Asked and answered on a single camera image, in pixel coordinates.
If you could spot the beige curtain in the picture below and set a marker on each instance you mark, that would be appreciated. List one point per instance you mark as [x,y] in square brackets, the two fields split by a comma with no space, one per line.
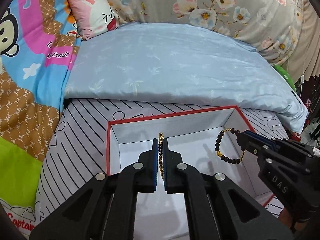
[305,58]

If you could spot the colourful monkey cartoon blanket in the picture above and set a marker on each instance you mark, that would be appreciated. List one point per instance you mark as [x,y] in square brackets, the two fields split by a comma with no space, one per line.
[39,44]

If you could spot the red cardboard box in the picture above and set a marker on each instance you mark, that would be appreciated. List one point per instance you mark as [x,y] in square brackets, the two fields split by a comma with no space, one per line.
[193,135]

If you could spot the light blue quilt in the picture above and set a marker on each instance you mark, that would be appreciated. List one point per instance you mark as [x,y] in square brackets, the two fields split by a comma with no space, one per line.
[179,63]

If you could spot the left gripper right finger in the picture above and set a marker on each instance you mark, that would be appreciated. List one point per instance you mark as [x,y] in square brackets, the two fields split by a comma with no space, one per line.
[216,207]

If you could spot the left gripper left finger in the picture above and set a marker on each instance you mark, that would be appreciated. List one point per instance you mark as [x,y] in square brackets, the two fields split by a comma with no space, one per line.
[105,207]

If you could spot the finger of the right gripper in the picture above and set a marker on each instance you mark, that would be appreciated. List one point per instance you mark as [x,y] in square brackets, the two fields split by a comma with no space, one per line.
[258,139]
[248,146]

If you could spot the pink cat cushion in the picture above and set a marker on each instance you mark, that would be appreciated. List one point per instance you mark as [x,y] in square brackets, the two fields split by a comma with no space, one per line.
[93,17]

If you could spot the grey floral pillow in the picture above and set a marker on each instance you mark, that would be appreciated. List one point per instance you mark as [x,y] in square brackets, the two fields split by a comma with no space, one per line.
[273,27]

